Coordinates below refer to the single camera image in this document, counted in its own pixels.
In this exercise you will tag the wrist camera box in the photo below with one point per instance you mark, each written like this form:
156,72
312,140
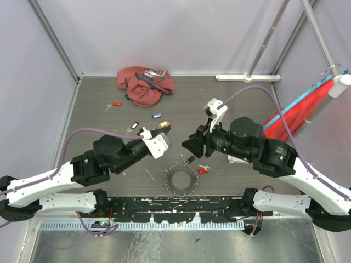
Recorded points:
215,109
156,144

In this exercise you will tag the white slotted cable duct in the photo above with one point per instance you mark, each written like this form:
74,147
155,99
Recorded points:
75,225

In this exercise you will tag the grey rack pole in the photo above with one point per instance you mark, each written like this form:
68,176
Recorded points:
268,37

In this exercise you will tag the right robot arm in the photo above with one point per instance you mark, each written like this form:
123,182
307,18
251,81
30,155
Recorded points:
325,203

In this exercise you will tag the red cloth on hanger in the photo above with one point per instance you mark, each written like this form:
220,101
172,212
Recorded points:
296,116

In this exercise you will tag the key with yellow tag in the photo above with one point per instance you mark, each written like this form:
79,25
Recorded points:
164,124

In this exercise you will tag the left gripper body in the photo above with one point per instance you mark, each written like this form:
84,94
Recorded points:
155,132

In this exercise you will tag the key with red white tag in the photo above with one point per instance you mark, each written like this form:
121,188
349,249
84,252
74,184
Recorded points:
203,169

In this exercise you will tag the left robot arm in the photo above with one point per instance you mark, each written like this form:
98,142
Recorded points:
46,192

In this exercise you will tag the red crumpled shirt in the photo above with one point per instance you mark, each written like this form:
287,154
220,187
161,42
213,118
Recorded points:
145,86

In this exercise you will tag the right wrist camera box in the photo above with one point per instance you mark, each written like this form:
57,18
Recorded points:
215,109

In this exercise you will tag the white rack base bar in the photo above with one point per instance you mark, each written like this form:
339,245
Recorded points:
248,78

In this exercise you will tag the silver key with black tag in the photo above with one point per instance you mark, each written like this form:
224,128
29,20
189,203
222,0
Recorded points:
187,161

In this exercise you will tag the key with blue tag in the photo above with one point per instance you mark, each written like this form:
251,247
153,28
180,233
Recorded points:
156,116

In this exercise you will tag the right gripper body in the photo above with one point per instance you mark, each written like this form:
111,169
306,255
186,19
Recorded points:
217,139

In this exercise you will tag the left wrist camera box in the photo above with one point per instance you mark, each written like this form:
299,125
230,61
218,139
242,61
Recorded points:
156,144

